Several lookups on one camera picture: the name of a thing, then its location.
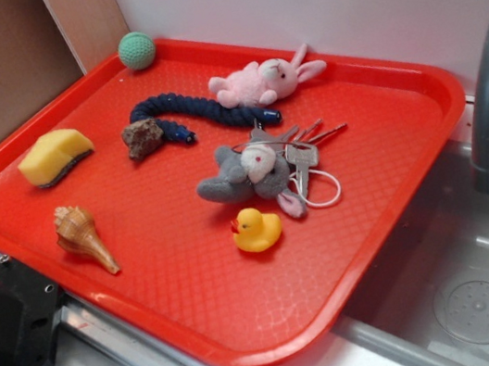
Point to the silver keys bunch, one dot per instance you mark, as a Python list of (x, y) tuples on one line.
[(299, 147)]

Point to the pink plush bunny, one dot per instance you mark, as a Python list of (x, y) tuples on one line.
[(261, 84)]

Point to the yellow sponge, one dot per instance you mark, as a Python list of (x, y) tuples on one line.
[(53, 155)]

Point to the grey plush bunny keychain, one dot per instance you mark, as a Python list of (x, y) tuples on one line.
[(257, 171)]

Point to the yellow rubber duck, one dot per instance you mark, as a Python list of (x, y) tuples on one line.
[(254, 231)]

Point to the brown conch seashell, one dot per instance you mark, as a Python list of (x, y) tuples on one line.
[(76, 233)]

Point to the brown rock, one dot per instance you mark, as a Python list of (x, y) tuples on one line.
[(142, 138)]

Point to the green textured ball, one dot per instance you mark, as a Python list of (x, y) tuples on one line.
[(137, 51)]

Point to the grey plastic sink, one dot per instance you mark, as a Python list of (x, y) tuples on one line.
[(424, 300)]

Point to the red plastic tray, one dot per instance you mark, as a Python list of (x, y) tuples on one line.
[(181, 278)]

